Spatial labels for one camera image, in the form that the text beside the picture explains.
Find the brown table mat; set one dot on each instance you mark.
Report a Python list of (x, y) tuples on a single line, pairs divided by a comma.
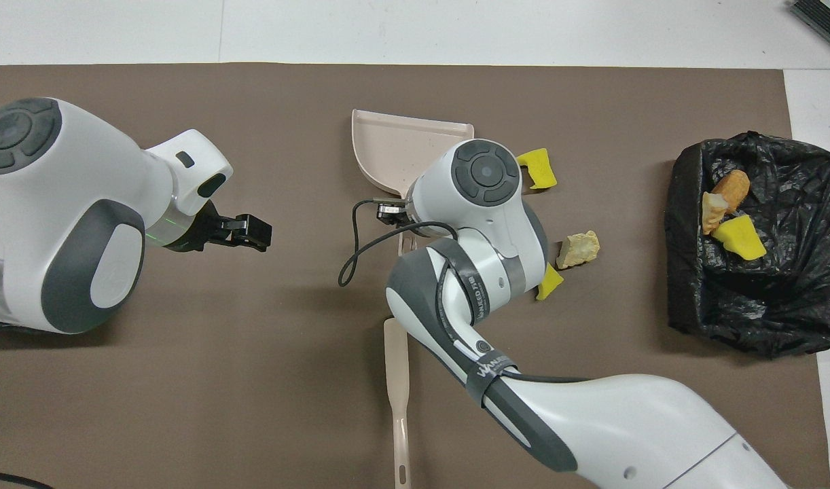
[(252, 380)]

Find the beige foam chunk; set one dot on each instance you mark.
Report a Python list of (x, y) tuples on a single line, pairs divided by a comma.
[(578, 249), (710, 212)]

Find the notched yellow sponge piece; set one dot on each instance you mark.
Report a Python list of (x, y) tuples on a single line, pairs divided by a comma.
[(540, 170)]

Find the black bag lined bin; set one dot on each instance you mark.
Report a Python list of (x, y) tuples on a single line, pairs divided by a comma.
[(761, 305)]

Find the yellow sponge wedge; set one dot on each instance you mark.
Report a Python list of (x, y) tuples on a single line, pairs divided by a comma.
[(741, 238)]

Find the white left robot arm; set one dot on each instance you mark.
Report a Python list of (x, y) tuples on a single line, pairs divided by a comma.
[(82, 204)]

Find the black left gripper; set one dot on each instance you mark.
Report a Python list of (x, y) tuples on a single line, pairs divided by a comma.
[(197, 234)]

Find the beige hand brush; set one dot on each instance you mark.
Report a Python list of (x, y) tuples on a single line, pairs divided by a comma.
[(396, 367)]

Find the beige plastic dustpan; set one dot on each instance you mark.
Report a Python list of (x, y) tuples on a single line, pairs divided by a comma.
[(394, 149)]

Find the dark ribbed object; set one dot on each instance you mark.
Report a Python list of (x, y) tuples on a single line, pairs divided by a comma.
[(826, 17)]

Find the orange-brown sponge chunk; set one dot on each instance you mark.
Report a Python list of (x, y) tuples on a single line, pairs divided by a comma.
[(733, 187)]

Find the small yellow sponge piece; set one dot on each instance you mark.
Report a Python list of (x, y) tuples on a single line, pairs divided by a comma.
[(549, 284)]

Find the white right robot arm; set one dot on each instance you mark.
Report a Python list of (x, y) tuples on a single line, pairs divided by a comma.
[(625, 421)]

